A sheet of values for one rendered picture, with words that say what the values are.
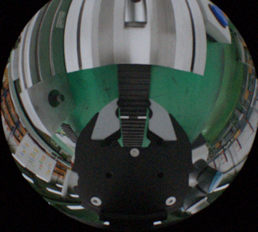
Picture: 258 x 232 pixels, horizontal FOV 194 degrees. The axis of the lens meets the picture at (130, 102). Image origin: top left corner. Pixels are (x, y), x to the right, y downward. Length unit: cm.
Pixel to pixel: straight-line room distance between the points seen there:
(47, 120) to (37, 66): 9
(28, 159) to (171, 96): 323
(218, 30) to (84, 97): 27
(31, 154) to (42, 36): 305
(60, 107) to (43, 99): 4
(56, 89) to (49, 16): 15
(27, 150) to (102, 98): 300
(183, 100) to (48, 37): 29
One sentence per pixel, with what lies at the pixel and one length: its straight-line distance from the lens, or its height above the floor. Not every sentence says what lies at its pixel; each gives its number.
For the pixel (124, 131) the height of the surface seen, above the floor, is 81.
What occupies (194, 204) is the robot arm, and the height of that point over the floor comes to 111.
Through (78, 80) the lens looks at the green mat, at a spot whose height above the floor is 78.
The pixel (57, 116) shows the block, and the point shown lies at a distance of 17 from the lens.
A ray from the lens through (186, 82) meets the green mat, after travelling 17.
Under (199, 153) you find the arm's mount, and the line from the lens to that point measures 59.
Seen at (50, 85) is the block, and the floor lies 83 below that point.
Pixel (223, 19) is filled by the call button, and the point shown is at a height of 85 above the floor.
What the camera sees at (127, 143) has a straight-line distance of 20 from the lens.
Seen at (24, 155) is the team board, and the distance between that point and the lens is 311.
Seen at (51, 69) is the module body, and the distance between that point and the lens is 18.
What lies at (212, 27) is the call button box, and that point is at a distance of 16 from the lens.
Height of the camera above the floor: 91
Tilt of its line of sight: 60 degrees down
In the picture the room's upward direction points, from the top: 176 degrees counter-clockwise
